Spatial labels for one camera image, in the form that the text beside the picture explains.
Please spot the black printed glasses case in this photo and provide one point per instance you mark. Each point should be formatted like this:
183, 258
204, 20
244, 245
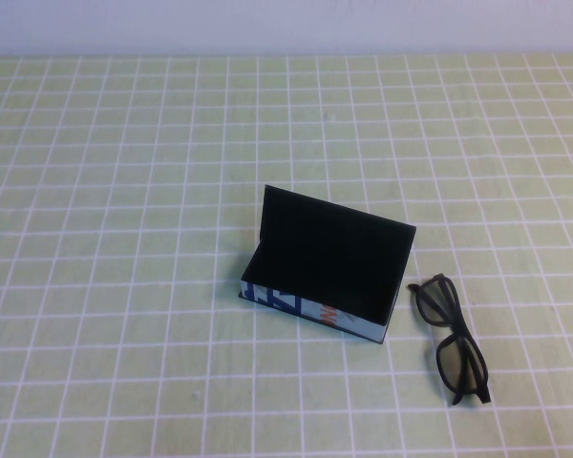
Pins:
324, 248

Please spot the black framed glasses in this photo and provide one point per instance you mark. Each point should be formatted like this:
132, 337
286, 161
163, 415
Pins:
455, 305

